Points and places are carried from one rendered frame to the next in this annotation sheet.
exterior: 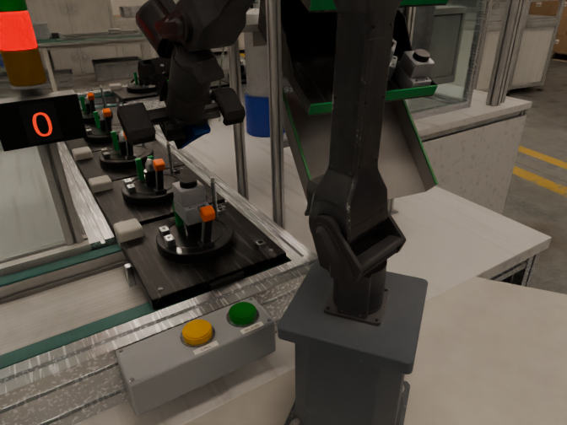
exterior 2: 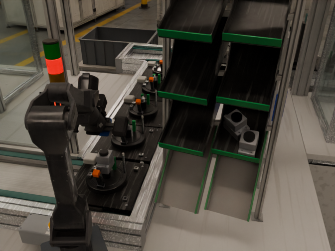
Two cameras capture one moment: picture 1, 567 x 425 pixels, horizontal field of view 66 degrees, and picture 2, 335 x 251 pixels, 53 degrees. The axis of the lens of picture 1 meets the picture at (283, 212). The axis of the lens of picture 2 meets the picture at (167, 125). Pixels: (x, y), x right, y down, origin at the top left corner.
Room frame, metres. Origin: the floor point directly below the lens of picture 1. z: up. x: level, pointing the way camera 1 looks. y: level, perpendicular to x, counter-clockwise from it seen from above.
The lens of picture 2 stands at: (0.15, -0.59, 1.75)
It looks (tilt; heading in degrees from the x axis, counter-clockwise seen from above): 32 degrees down; 42
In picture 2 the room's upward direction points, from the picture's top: straight up
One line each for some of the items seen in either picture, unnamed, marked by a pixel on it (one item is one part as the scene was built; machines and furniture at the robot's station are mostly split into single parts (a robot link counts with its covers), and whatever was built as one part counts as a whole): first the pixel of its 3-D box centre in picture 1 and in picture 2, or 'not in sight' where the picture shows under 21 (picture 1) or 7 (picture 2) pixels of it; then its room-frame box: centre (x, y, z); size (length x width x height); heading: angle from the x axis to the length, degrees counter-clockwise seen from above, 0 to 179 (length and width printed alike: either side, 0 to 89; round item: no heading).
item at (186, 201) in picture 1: (188, 196); (105, 158); (0.69, 0.17, 1.06); 0.08 x 0.04 x 0.07; 31
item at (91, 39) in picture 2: not in sight; (120, 47); (2.11, 1.75, 0.73); 0.62 x 0.42 x 0.23; 121
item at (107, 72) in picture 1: (118, 68); not in sight; (5.94, 2.12, 0.40); 0.61 x 0.41 x 0.22; 113
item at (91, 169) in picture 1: (124, 144); (142, 103); (1.11, 0.42, 1.01); 0.24 x 0.24 x 0.13; 31
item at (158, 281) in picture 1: (197, 245); (107, 182); (0.68, 0.16, 0.96); 0.24 x 0.24 x 0.02; 31
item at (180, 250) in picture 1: (196, 237); (106, 178); (0.68, 0.16, 0.98); 0.14 x 0.14 x 0.02
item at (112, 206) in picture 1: (151, 174); (127, 131); (0.90, 0.29, 1.01); 0.24 x 0.24 x 0.13; 31
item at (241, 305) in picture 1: (242, 314); not in sight; (0.49, 0.06, 0.96); 0.04 x 0.04 x 0.02
